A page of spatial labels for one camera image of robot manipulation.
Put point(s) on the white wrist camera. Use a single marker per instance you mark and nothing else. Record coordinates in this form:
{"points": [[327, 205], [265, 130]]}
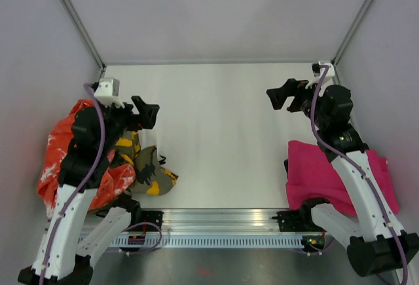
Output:
{"points": [[322, 72], [107, 92]]}

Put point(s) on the left aluminium frame post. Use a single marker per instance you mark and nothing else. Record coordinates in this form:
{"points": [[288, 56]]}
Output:
{"points": [[82, 32]]}

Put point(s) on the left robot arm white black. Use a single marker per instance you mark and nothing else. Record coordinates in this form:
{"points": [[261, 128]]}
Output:
{"points": [[64, 257]]}

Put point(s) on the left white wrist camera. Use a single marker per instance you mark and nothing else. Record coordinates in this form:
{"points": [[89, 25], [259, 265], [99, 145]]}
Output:
{"points": [[107, 92]]}

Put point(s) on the pink trousers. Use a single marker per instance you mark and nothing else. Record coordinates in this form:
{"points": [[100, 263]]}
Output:
{"points": [[310, 176]]}

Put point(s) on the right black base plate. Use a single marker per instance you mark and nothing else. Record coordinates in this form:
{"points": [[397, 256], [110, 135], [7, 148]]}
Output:
{"points": [[294, 221]]}

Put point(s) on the orange white tie-dye trousers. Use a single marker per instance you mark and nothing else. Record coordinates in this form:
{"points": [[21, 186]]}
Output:
{"points": [[59, 154]]}

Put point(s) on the right aluminium frame post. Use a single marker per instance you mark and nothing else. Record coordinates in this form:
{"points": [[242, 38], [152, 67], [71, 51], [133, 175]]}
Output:
{"points": [[361, 13]]}

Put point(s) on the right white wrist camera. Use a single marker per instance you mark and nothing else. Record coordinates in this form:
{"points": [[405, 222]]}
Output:
{"points": [[322, 72]]}

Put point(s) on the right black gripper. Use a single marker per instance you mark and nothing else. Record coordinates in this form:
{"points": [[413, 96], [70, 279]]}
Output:
{"points": [[292, 87]]}

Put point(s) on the aluminium frame post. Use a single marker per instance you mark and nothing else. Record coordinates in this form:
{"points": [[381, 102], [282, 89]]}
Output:
{"points": [[361, 13], [82, 32]]}

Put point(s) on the camouflage yellow green trousers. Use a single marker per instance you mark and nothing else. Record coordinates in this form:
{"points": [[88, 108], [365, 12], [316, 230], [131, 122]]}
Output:
{"points": [[134, 170]]}

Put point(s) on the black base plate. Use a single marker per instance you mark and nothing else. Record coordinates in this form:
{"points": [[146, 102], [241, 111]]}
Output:
{"points": [[147, 220], [294, 221]]}

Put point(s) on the black white folded trousers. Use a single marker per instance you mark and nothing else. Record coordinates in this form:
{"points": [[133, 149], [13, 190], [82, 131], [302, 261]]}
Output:
{"points": [[286, 166]]}

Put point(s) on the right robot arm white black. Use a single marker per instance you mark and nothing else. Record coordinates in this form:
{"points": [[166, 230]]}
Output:
{"points": [[375, 240]]}

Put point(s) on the white slotted cable duct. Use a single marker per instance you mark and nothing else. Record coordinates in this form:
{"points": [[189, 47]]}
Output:
{"points": [[209, 241]]}

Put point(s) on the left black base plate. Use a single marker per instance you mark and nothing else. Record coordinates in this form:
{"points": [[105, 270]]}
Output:
{"points": [[147, 220]]}

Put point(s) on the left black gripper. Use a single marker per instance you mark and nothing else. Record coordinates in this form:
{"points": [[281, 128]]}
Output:
{"points": [[146, 118]]}

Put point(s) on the aluminium front rail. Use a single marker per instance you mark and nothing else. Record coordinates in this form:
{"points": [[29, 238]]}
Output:
{"points": [[218, 221]]}

